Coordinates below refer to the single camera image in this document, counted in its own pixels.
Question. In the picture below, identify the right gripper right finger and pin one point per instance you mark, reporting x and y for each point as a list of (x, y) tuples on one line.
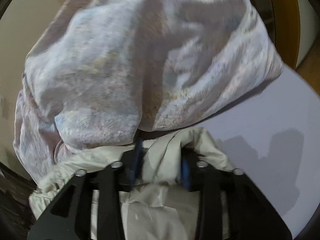
[(231, 206)]

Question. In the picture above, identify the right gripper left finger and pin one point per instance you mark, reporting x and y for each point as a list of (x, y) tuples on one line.
[(68, 216)]

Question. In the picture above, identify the cream puffer jacket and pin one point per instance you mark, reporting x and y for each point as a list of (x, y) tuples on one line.
[(157, 208)]

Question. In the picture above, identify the pale pink floral quilt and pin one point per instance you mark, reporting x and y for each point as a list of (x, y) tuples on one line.
[(105, 69)]

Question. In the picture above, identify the wooden wall shelf niche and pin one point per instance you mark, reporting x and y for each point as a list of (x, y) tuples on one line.
[(293, 27)]

